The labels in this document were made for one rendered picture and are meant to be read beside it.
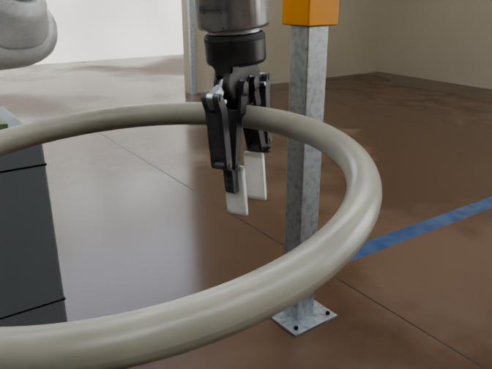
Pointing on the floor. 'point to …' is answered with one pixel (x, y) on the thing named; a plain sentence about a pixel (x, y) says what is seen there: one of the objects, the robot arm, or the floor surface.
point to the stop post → (316, 33)
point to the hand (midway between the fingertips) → (246, 184)
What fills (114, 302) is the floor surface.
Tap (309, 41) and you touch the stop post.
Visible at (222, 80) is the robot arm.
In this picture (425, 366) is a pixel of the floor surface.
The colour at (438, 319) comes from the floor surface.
